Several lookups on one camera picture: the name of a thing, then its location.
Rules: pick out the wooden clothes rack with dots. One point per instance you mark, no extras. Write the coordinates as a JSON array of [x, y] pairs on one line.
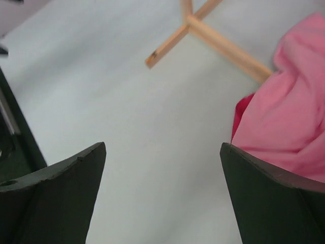
[[193, 24]]

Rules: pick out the light pink t-shirt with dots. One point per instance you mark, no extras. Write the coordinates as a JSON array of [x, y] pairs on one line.
[[283, 123]]

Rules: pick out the magenta t-shirt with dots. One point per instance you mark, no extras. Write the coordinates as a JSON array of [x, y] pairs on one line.
[[239, 111]]

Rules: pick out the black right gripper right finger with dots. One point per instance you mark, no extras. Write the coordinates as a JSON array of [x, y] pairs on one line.
[[272, 205]]

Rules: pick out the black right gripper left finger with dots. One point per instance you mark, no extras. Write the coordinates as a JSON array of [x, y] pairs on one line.
[[54, 204]]

